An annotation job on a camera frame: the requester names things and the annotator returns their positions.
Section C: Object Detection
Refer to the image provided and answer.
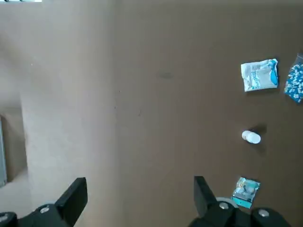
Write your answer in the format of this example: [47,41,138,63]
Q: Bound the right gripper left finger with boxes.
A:
[0,176,89,227]

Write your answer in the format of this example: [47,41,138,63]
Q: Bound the blue white capsule bag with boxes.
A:
[283,52,303,104]

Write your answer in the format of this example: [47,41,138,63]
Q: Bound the small teal packet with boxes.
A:
[231,176,261,209]

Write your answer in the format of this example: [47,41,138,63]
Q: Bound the small white pill bottle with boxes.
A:
[241,130,261,144]

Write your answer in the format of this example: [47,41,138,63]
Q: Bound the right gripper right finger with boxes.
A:
[188,175,295,227]

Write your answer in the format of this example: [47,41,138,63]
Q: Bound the white blue surgical pack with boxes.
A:
[241,58,279,93]

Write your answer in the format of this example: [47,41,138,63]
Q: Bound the silver aluminium case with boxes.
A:
[0,115,8,187]

